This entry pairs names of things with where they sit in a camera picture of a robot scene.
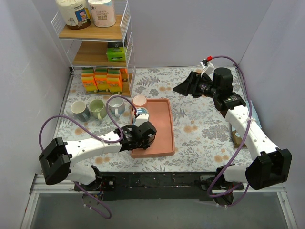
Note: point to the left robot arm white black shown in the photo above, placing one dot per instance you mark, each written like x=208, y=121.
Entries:
x=60, y=160

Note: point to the white toilet paper pack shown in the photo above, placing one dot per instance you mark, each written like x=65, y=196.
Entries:
x=103, y=12

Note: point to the green mug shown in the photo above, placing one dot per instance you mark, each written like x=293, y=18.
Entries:
x=98, y=109

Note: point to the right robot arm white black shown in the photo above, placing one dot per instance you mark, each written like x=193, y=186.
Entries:
x=270, y=164

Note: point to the floral table mat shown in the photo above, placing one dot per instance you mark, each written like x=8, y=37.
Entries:
x=203, y=140

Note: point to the dark teal mug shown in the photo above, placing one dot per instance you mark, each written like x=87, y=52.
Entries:
x=81, y=111

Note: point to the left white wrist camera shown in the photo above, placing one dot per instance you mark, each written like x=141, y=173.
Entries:
x=143, y=117

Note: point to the light blue white mug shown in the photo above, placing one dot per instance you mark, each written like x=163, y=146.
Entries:
x=116, y=105

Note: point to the pink plastic tray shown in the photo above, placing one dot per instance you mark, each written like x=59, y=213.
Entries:
x=160, y=115

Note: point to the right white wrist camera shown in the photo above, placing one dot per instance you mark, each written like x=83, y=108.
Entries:
x=207, y=65

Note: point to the white wire wooden shelf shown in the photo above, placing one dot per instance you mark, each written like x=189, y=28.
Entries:
x=96, y=37

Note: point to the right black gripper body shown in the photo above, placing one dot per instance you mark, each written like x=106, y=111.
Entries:
x=194, y=84

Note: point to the green tissue box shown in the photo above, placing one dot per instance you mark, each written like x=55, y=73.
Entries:
x=115, y=52

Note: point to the blue butterfly mug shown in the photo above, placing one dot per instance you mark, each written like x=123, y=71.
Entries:
x=140, y=112

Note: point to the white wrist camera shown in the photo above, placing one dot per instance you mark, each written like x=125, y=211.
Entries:
x=143, y=117
x=207, y=65

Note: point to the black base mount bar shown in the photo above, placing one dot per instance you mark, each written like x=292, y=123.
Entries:
x=151, y=185

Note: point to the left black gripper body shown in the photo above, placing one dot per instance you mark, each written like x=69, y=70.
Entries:
x=147, y=142

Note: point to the brown toilet paper pack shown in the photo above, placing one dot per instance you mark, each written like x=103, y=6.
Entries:
x=75, y=13

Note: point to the blue chips bag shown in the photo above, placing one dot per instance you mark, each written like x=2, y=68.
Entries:
x=235, y=136

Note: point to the pink mug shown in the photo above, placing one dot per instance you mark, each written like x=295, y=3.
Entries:
x=140, y=102

